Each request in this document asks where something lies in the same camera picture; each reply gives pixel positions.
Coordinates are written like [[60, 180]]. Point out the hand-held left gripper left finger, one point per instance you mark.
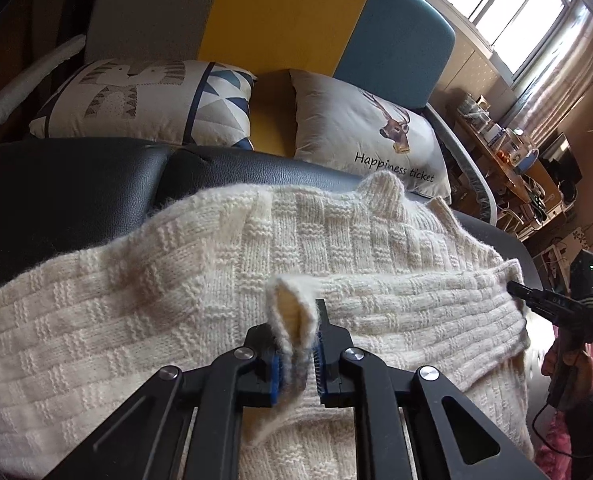
[[275, 375]]

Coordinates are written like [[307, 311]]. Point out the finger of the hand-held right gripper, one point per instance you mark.
[[541, 302]]

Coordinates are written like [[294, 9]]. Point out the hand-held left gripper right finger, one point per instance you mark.
[[319, 375]]

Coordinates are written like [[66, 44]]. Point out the cream knit sweater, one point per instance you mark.
[[176, 285]]

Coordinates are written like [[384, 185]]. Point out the person's right hand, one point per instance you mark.
[[573, 362]]

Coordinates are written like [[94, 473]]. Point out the white cabinet with flower decal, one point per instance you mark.
[[576, 240]]

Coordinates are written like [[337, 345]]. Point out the wooden desk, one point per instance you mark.
[[506, 175]]

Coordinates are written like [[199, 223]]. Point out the black monitor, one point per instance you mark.
[[566, 160]]

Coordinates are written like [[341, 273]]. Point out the pale padded sofa armrest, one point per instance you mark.
[[471, 180], [21, 85]]

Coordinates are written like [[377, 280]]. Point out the pink ruffled bedding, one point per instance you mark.
[[551, 445]]

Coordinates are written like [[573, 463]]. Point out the pale curtain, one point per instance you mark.
[[566, 85]]

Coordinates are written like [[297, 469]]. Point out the deer print pillow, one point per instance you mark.
[[366, 130]]

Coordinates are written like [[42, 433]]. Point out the large barred window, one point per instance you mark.
[[501, 5]]

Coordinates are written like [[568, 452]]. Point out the geometric print pillow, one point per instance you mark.
[[141, 100]]

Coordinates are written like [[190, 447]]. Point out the yellow and blue sofa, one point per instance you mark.
[[276, 10]]

